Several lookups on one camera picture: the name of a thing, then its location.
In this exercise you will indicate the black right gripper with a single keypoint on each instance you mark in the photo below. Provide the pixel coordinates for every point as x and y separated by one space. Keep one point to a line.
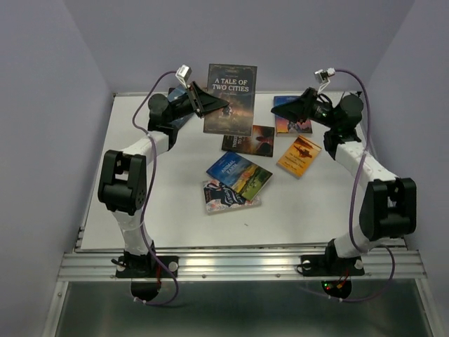
296 110

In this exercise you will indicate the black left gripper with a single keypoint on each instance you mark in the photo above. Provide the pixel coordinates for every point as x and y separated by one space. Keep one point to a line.
204 102

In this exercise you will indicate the Jane Eyre blue book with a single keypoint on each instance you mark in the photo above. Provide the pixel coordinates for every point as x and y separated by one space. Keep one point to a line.
283 127

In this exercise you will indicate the Nineteen Eighty Four blue book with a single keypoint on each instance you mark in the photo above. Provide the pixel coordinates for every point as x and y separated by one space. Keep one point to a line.
180 117

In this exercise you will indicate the Tale of Two Cities book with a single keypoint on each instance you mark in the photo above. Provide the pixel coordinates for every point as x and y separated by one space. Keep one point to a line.
236 85

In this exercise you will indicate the Huckleberry Finn orange book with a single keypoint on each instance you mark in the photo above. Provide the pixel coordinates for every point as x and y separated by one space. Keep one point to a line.
299 156

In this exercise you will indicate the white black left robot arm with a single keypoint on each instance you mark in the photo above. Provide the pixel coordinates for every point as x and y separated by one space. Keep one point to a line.
125 184

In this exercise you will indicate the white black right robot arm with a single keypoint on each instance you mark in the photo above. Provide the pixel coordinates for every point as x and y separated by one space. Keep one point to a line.
389 206

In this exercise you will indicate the Three Days to See book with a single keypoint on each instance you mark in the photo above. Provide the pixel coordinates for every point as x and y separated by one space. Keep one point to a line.
260 143

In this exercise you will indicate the Animal Farm blue book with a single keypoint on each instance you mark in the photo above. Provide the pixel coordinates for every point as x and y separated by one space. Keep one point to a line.
241 175

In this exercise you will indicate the Little Women floral book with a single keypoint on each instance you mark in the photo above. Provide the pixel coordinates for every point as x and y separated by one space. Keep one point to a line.
219 198

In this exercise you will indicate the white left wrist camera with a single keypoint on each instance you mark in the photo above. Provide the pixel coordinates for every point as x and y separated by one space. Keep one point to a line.
182 74

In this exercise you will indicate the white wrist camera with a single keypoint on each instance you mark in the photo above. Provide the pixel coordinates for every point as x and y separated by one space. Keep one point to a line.
182 74
323 78

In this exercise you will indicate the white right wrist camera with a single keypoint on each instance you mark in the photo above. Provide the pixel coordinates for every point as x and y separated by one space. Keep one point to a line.
323 78

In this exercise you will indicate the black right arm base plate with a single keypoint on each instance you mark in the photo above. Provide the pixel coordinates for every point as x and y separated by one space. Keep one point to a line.
336 273

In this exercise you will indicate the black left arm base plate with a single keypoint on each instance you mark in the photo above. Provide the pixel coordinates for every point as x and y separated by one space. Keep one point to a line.
141 267

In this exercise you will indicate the aluminium front rail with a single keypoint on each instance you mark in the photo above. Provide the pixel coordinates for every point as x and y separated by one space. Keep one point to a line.
271 264

